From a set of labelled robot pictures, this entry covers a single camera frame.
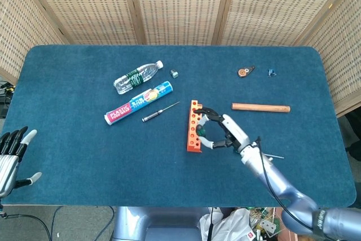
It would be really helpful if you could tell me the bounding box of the box of small parts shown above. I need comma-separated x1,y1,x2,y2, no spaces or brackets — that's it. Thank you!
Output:
248,207,285,238

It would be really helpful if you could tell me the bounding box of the wooden rod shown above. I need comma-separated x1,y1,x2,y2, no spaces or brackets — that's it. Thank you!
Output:
231,103,291,113

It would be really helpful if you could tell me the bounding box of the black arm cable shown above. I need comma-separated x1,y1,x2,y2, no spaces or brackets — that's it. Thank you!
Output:
255,136,318,230

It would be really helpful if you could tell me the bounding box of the black floor cable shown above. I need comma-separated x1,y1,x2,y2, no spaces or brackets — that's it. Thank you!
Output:
0,205,116,241

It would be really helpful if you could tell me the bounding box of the white plastic bag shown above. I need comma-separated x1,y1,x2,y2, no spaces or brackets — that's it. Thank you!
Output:
199,208,256,241

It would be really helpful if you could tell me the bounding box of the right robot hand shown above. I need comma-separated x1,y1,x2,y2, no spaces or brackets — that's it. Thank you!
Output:
194,107,262,156

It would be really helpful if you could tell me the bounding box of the plastic food wrap roll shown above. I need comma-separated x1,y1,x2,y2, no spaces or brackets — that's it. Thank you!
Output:
104,81,174,126

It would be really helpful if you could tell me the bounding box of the woven folding screen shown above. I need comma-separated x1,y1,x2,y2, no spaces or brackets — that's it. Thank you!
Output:
0,0,361,118

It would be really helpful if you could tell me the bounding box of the clear plastic water bottle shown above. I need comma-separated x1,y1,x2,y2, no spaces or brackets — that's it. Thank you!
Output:
113,60,164,95

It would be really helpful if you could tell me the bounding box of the black precision screwdriver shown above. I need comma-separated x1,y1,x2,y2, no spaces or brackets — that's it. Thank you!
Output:
142,101,181,123

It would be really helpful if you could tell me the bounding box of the blue grey robot torso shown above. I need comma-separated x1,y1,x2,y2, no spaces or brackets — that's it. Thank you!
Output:
112,206,209,241

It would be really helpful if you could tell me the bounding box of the black equipment with cables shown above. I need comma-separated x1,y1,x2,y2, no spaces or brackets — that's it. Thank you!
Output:
0,81,14,119

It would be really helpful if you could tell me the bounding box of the orange tool holder rack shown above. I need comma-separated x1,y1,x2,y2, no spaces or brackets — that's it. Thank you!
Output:
186,100,204,154

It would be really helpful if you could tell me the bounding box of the blue felt table cloth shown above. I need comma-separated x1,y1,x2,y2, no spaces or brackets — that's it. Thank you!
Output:
1,45,357,208

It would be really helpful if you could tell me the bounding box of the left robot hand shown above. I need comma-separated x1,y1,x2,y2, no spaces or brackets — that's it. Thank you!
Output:
0,126,42,198

